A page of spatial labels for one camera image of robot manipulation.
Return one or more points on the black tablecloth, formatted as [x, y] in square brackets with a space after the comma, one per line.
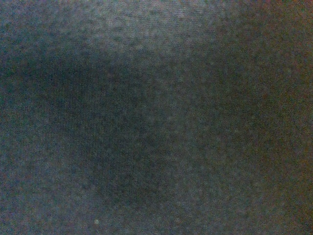
[156, 117]

